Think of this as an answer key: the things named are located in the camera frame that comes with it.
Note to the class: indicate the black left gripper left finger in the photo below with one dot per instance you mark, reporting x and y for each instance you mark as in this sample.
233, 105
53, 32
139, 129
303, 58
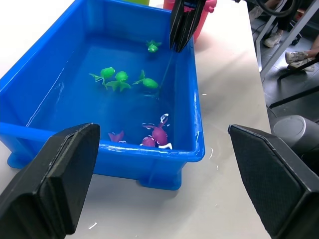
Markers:
37, 189

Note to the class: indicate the grey robot body housing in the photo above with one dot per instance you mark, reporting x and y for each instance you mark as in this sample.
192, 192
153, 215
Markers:
296, 134

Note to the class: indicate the green toy fish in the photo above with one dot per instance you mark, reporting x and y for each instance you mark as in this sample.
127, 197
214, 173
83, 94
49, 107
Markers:
107, 72
152, 47
121, 76
149, 83

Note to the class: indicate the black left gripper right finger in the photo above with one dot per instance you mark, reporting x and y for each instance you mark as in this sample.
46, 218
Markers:
279, 186

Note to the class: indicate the black chair base leg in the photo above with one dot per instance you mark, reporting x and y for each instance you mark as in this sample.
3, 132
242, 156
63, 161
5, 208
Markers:
294, 97

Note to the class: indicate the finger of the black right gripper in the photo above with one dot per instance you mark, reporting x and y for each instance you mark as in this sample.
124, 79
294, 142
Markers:
190, 22
176, 27

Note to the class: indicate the grey metal table frame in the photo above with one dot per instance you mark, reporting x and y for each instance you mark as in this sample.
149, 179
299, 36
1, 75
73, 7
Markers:
289, 37

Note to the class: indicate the green plastic bucket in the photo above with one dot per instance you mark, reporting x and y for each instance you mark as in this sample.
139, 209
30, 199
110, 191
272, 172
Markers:
141, 2

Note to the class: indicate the white sneaker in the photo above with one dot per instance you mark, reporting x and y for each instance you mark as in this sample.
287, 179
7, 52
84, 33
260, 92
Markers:
272, 39
297, 56
254, 12
299, 66

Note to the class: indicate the pink plastic bucket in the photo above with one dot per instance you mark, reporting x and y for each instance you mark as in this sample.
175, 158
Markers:
203, 17

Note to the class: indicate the blue rimmed fishing net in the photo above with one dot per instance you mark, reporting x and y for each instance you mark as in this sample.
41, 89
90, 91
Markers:
166, 72

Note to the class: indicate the blue plastic tub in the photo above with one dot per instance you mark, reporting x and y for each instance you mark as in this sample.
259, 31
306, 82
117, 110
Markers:
149, 161

